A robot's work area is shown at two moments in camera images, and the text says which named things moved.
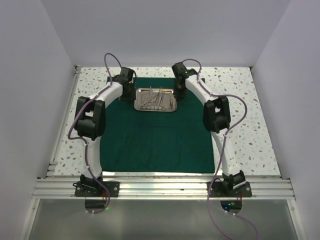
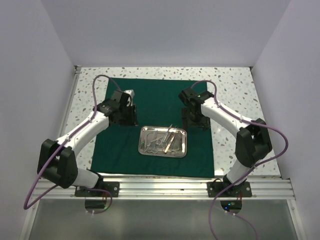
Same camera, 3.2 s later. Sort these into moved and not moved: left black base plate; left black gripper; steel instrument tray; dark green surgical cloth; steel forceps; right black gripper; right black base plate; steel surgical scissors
Moved: steel instrument tray; steel forceps; left black gripper; steel surgical scissors; right black gripper
Not moved: right black base plate; dark green surgical cloth; left black base plate
